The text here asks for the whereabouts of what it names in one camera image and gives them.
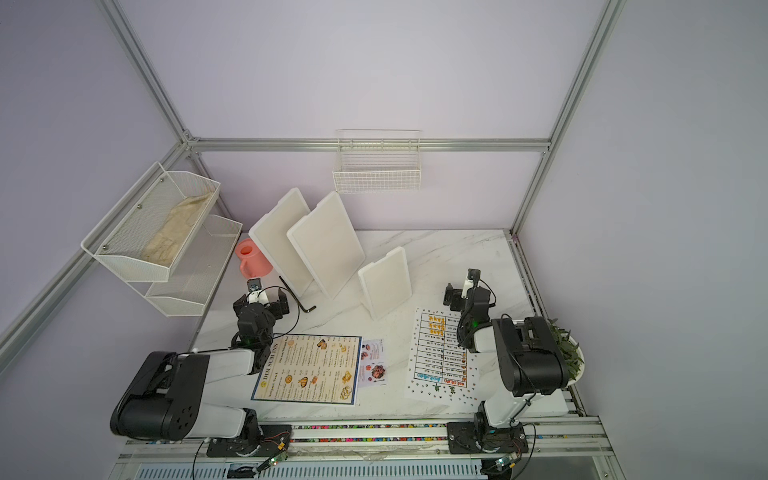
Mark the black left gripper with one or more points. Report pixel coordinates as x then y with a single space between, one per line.
279 307

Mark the upper white mesh shelf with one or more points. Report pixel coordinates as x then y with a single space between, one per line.
120 237

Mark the large dim sum menu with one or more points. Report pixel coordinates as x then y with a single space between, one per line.
312 369

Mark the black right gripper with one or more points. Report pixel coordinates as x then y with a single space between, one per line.
456 296

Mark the large white board front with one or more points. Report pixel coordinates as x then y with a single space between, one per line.
328 245

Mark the small special menu flyer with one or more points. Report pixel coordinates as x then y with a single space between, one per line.
373 366

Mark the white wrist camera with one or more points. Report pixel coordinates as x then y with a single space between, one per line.
471 279
256 289

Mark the dotted table price menu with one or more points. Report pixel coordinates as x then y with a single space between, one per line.
439 369

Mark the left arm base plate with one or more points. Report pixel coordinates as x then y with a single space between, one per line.
262 441

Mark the narrow white rack box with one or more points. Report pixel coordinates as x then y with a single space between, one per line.
386 283

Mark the large white board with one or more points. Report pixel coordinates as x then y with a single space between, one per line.
328 245
270 235

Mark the beige cloth in shelf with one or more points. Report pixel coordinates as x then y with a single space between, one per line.
163 248

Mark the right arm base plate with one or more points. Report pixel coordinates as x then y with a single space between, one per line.
471 438

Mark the pink plastic cup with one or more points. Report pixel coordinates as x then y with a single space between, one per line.
249 255

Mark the white wire wall basket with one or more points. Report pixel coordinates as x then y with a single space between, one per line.
384 160

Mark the aluminium front rail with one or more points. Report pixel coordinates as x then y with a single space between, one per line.
390 440

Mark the large white board rear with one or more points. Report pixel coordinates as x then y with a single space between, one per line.
270 235

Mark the potted green plant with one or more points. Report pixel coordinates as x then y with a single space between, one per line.
570 350

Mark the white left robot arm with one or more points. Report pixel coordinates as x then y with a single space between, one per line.
171 397

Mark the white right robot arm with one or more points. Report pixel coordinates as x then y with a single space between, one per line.
531 363

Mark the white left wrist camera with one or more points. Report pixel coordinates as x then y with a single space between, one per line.
256 289

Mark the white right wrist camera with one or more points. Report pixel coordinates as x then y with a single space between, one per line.
471 279

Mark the black allen key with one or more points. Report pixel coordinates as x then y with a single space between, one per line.
299 303

